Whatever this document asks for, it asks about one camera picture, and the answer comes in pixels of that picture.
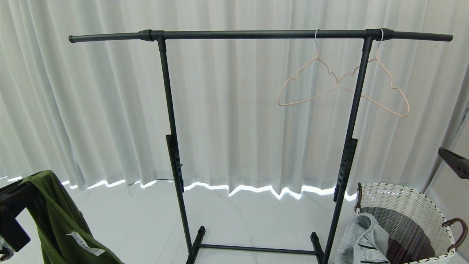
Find pale grey garment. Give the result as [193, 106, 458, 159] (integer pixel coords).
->
[334, 213, 391, 264]

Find black clothes rack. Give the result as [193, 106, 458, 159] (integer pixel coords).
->
[68, 29, 454, 264]

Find green printed shirt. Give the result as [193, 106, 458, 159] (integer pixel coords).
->
[20, 169, 123, 264]

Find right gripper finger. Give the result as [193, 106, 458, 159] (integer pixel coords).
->
[438, 146, 469, 180]

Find pink clothes hanger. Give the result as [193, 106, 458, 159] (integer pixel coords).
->
[338, 29, 410, 118]
[277, 29, 339, 107]

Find white curtain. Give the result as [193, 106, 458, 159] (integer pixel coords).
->
[0, 0, 469, 200]

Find white laundry basket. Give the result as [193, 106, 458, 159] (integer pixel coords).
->
[354, 182, 469, 264]

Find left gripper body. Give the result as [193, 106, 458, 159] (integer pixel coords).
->
[0, 205, 31, 253]

